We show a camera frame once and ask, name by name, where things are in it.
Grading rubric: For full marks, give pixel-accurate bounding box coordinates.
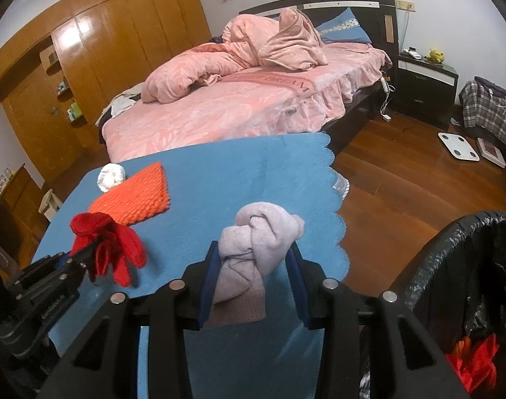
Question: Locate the red knitted glove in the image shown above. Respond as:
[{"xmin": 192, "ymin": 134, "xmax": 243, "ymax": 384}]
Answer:
[{"xmin": 70, "ymin": 212, "xmax": 146, "ymax": 287}]

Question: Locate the pink sock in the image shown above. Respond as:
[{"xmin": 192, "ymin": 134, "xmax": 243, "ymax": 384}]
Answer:
[{"xmin": 208, "ymin": 202, "xmax": 305, "ymax": 328}]

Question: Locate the red plastic bag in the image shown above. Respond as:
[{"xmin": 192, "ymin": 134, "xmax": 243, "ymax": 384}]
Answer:
[{"xmin": 445, "ymin": 333, "xmax": 499, "ymax": 394}]

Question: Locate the black lined trash bin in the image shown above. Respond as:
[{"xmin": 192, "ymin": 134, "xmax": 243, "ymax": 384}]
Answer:
[{"xmin": 358, "ymin": 210, "xmax": 506, "ymax": 399}]

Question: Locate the small white wooden stool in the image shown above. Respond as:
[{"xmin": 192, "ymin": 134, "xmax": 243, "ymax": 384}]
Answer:
[{"xmin": 38, "ymin": 189, "xmax": 64, "ymax": 221}]

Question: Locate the wooden sideboard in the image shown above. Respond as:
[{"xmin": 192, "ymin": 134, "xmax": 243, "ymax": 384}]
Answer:
[{"xmin": 0, "ymin": 166, "xmax": 49, "ymax": 280}]

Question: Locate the small white paper ball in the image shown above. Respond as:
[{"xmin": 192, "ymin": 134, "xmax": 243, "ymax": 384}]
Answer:
[{"xmin": 97, "ymin": 163, "xmax": 126, "ymax": 193}]

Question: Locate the blue table cloth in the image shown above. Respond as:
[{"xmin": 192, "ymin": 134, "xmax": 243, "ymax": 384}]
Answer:
[{"xmin": 40, "ymin": 133, "xmax": 349, "ymax": 398}]

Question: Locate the clothes pile on bed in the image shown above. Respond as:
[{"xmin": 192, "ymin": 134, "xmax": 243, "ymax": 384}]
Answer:
[{"xmin": 95, "ymin": 82, "xmax": 144, "ymax": 126}]

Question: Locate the wooden wardrobe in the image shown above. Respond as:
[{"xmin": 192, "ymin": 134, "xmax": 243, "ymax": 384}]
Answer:
[{"xmin": 0, "ymin": 0, "xmax": 210, "ymax": 185}]

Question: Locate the white bathroom scale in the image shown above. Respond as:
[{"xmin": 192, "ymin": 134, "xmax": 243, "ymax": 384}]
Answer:
[{"xmin": 438, "ymin": 132, "xmax": 480, "ymax": 162}]

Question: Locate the bed with pink sheet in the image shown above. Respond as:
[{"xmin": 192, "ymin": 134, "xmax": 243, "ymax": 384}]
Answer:
[{"xmin": 102, "ymin": 42, "xmax": 392, "ymax": 163}]

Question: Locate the black bedside table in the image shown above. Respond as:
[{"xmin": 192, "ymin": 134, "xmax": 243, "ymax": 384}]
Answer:
[{"xmin": 393, "ymin": 55, "xmax": 458, "ymax": 129}]

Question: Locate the plaid shirt on chair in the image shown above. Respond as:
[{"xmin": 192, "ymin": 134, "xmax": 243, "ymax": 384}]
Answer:
[{"xmin": 458, "ymin": 76, "xmax": 506, "ymax": 151}]

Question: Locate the pink crumpled duvet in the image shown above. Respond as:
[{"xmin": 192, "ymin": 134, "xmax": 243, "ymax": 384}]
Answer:
[{"xmin": 141, "ymin": 7, "xmax": 329, "ymax": 104}]

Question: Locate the yellow plush toy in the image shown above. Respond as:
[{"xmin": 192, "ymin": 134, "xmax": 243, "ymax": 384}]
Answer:
[{"xmin": 427, "ymin": 50, "xmax": 445, "ymax": 64}]

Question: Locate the blue pillow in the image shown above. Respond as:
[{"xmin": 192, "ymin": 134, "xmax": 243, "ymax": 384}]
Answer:
[{"xmin": 316, "ymin": 8, "xmax": 372, "ymax": 44}]

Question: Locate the black bed headboard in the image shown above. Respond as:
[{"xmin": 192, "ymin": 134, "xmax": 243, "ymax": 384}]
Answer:
[{"xmin": 238, "ymin": 0, "xmax": 400, "ymax": 60}]

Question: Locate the white power strip cable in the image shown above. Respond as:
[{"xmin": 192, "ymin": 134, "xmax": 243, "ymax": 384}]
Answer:
[{"xmin": 379, "ymin": 75, "xmax": 397, "ymax": 124}]

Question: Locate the wall power socket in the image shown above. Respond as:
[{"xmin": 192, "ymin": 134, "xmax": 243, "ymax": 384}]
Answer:
[{"xmin": 395, "ymin": 0, "xmax": 416, "ymax": 12}]

